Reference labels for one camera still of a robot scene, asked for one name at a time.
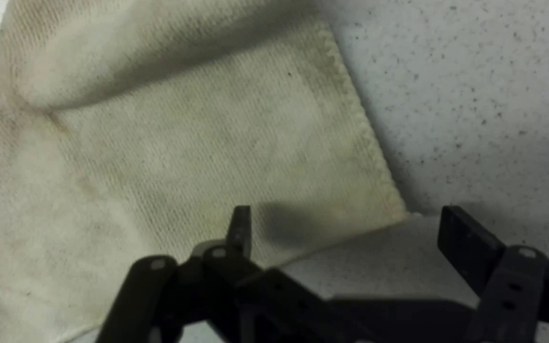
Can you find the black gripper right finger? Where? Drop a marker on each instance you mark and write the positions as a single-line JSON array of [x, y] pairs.
[[509, 285]]

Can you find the stained beige cloth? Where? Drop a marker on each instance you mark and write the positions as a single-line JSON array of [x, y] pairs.
[[160, 144]]

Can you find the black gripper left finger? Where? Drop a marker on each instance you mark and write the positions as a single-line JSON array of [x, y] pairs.
[[160, 297]]

